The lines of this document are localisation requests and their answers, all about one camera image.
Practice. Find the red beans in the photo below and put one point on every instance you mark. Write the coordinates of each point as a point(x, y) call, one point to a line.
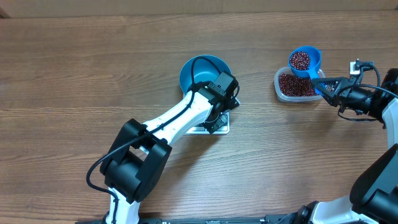
point(291, 85)

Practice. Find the teal metal bowl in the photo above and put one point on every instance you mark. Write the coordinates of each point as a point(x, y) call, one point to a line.
point(207, 68)

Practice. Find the clear plastic bean container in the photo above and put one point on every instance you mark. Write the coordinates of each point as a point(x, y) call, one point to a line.
point(291, 99)

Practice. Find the blue plastic measuring scoop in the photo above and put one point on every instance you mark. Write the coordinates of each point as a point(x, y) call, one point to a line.
point(305, 62)

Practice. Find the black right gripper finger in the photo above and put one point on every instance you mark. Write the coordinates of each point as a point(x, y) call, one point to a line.
point(330, 96)
point(327, 83)

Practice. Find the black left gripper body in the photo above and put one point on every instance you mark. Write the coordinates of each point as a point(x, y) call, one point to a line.
point(216, 122)

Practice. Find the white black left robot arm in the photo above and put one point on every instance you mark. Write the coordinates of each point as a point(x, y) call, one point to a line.
point(137, 158)

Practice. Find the white digital kitchen scale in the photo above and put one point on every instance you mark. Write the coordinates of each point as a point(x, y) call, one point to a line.
point(220, 126)

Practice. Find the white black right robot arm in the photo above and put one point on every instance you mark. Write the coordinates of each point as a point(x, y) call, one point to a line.
point(373, 196)

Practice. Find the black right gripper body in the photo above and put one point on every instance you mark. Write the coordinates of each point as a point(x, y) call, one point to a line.
point(359, 98)

